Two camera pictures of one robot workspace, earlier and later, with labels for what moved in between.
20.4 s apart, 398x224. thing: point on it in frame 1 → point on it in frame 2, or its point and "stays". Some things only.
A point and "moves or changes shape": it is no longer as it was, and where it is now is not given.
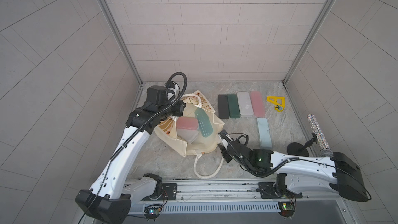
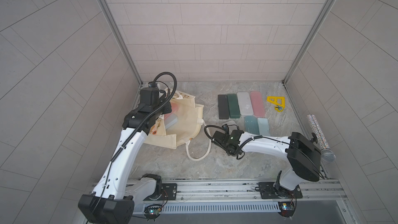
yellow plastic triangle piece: [279, 108] stays
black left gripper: [179, 109] → [167, 109]
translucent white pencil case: [189, 135] → [231, 125]
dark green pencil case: [233, 106] stays
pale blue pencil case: [264, 135] stays
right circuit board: [287, 208] stays
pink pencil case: [258, 108] stays
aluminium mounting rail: [231, 192] stays
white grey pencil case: [245, 103] stays
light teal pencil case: [205, 126] → [251, 125]
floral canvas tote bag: [195, 130] moves or changes shape
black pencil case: [223, 109] stays
